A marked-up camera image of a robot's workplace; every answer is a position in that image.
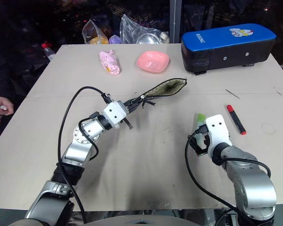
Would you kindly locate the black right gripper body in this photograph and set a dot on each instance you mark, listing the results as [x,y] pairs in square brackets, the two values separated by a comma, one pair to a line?
[204,141]

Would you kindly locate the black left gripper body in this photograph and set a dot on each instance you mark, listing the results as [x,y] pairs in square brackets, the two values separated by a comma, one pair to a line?
[129,107]

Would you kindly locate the green highlighter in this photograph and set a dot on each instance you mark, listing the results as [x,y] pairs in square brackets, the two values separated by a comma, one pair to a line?
[200,119]

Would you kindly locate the black grid pouch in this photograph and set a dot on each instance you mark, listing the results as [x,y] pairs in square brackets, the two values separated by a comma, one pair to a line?
[172,88]

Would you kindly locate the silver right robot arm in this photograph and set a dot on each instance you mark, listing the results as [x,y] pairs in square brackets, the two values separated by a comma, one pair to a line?
[250,183]

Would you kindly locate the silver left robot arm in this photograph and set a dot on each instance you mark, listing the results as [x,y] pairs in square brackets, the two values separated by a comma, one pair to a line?
[76,150]

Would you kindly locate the red and black marker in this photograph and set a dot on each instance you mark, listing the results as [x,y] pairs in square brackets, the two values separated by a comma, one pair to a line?
[236,120]

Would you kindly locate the person's bare hand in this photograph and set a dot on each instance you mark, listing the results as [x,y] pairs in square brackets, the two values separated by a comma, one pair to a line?
[1,113]

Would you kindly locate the pink plastic bowl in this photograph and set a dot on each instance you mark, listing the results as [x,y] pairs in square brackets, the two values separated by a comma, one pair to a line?
[153,61]

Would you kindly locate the metal bowl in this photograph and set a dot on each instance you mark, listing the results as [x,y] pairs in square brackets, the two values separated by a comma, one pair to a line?
[147,38]

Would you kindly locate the purple plastic object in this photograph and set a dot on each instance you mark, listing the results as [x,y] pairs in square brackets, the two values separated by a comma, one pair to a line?
[115,39]

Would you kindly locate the small white object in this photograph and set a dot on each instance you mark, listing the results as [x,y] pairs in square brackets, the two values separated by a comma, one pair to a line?
[164,37]

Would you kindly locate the clear crinkled plastic bag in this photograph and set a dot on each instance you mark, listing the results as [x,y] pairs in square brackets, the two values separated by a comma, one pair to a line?
[132,29]

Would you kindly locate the clear bag with orange contents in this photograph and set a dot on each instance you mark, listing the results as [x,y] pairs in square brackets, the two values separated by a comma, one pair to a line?
[95,35]

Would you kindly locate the blue and black kick pad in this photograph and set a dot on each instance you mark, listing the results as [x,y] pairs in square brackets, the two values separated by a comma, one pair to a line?
[226,48]

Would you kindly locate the clear bottle with red cap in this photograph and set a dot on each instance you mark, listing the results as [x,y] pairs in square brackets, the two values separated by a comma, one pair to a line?
[48,52]

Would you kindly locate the person's dark sleeve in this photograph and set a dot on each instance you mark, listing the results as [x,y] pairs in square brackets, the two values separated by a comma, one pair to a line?
[0,75]

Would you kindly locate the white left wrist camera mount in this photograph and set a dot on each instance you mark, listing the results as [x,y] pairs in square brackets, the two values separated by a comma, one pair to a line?
[114,112]

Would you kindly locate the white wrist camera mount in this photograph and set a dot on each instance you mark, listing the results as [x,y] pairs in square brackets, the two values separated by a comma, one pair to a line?
[114,112]
[217,131]

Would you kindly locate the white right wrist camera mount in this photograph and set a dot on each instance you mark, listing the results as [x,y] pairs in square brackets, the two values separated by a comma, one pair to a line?
[217,131]

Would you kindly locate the grey vertical post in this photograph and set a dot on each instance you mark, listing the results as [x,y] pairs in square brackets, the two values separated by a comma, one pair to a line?
[175,21]

